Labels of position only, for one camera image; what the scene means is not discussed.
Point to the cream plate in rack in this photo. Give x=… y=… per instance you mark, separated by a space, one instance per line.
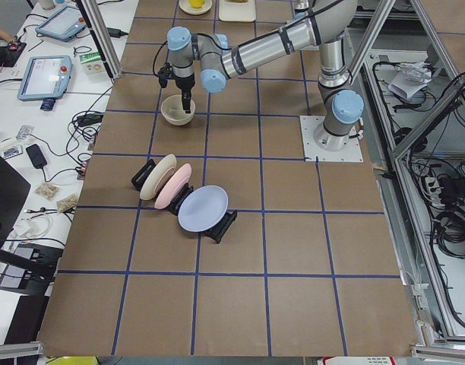
x=158 y=177

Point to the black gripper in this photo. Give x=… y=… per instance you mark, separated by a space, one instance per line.
x=185 y=83

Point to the black power adapter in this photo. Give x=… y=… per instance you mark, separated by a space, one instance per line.
x=89 y=119

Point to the cream round plate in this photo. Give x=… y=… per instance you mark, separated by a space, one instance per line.
x=185 y=6

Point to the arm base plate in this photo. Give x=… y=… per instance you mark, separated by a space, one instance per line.
x=319 y=146

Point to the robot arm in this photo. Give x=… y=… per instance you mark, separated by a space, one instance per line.
x=322 y=25

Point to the cream rectangular tray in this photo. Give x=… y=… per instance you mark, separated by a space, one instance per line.
x=237 y=11

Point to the black smartphone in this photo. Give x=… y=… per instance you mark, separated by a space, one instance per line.
x=36 y=156

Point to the pink plate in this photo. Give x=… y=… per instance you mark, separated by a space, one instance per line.
x=173 y=186

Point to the crumpled white paper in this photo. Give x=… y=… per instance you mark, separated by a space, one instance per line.
x=410 y=79

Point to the near teach pendant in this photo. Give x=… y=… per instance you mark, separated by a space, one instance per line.
x=45 y=77

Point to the aluminium frame post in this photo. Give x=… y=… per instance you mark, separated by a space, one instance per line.
x=95 y=23

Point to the green white box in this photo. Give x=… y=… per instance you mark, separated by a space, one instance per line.
x=91 y=63

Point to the black dish rack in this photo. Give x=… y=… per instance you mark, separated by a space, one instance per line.
x=216 y=233

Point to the yellow lemon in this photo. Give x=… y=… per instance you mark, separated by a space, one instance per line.
x=196 y=4

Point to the lavender plate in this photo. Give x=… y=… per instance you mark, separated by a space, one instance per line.
x=203 y=208

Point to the black monitor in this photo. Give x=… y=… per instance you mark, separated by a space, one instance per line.
x=14 y=190

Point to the far teach pendant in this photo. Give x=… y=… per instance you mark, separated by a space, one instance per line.
x=63 y=25

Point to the teach pendant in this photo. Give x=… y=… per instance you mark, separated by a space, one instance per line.
x=63 y=25
x=45 y=77

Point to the cream bowl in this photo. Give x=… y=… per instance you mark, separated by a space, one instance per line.
x=171 y=109

